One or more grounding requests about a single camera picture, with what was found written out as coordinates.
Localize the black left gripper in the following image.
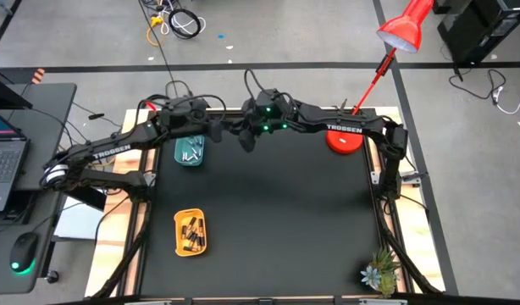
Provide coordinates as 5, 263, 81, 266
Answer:
202, 116, 224, 143

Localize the teal plastic bin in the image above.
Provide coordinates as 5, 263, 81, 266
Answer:
174, 134, 206, 167

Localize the black computer mouse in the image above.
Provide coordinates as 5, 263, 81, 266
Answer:
8, 231, 39, 275

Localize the long black floor cable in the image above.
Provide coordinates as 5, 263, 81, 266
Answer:
136, 0, 191, 97

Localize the coiled black cable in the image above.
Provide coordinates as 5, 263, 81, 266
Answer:
168, 8, 202, 40

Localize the plywood table base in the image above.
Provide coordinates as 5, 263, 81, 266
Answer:
85, 105, 446, 297

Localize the black computer tower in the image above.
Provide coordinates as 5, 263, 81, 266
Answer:
436, 0, 520, 64

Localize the potted succulent plant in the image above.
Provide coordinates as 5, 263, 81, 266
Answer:
360, 247, 401, 298

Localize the red desk lamp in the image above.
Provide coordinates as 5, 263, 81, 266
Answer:
326, 0, 434, 156

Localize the black table frame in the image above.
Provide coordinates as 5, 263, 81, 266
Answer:
90, 105, 443, 305

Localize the black desk monitor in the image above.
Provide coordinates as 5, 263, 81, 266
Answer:
0, 65, 32, 111

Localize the white power adapter cable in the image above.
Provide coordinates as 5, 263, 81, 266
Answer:
491, 86, 520, 115

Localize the black laptop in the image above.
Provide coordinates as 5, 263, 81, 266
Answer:
0, 108, 31, 213

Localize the black desk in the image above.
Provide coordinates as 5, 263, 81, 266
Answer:
0, 82, 78, 296

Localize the yellow extension cord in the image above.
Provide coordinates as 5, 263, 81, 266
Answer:
146, 14, 166, 47

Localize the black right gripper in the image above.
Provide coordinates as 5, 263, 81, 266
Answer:
238, 122, 261, 153

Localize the yellow plastic bin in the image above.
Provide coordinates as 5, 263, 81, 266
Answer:
174, 208, 208, 258

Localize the white floor cable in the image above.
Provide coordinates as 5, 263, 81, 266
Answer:
158, 0, 207, 39

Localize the thin black floor cable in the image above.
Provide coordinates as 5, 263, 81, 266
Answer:
448, 67, 507, 102

